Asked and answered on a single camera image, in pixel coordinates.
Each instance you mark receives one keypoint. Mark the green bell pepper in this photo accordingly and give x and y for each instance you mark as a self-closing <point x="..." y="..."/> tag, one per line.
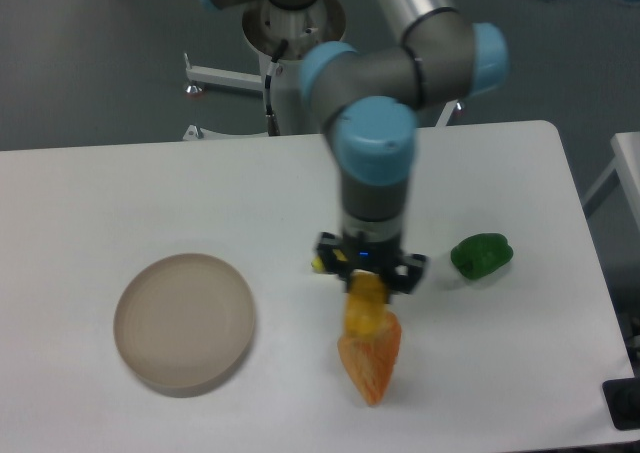
<point x="481" y="255"/>

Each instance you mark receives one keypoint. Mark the beige round plate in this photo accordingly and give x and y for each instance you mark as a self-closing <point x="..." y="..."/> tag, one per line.
<point x="185" y="324"/>

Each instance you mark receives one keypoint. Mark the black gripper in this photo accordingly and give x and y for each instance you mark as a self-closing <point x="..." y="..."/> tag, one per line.
<point x="374" y="247"/>

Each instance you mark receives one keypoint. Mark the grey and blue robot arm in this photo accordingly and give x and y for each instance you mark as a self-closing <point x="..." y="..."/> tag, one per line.
<point x="365" y="106"/>

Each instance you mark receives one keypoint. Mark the orange bread slice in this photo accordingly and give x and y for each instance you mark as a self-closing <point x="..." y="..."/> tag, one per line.
<point x="370" y="362"/>

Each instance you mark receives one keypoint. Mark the white side table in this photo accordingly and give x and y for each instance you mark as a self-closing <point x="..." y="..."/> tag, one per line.
<point x="622" y="170"/>

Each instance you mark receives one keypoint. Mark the yellow bell pepper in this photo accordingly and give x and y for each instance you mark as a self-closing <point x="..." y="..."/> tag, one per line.
<point x="365" y="306"/>

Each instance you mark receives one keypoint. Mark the black device at table edge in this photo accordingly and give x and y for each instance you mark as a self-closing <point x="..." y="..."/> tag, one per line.
<point x="622" y="398"/>

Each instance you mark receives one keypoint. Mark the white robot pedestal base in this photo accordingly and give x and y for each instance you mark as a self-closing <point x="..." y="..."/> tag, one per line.
<point x="308" y="75"/>

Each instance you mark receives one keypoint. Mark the yellow banana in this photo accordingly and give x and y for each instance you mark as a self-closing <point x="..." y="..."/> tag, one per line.
<point x="317" y="265"/>

